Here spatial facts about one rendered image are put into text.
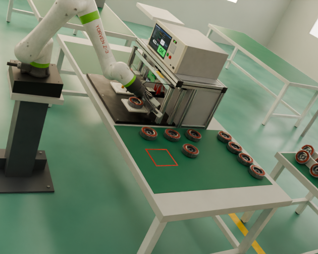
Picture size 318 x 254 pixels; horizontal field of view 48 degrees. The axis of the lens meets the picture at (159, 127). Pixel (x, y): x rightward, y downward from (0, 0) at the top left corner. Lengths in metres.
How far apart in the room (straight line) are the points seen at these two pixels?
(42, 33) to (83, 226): 1.32
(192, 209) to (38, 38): 1.24
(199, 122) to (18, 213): 1.40
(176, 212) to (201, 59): 1.10
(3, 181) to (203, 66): 1.62
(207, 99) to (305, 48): 7.10
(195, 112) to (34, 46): 1.16
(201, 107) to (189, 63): 0.34
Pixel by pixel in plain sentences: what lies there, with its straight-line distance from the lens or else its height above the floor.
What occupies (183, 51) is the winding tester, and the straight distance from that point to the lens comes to 2.35.
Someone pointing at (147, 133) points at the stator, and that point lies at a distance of 2.28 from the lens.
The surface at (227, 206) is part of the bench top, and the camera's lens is 2.06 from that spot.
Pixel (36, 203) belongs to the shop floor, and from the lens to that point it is 2.68.
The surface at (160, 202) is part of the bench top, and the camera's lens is 1.84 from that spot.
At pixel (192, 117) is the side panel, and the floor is 0.84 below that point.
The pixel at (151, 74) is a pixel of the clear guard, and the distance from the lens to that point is 2.38.
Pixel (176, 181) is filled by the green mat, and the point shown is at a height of 0.75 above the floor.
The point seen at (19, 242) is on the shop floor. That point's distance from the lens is 2.45.
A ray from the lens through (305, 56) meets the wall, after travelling 9.47.
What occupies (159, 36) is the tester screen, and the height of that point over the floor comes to 1.24.
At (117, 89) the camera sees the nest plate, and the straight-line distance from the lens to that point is 2.67.
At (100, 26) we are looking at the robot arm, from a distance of 2.13.
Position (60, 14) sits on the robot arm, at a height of 1.33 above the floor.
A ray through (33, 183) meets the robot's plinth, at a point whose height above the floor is 0.02.
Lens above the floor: 1.90
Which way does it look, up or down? 28 degrees down
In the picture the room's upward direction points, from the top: 23 degrees clockwise
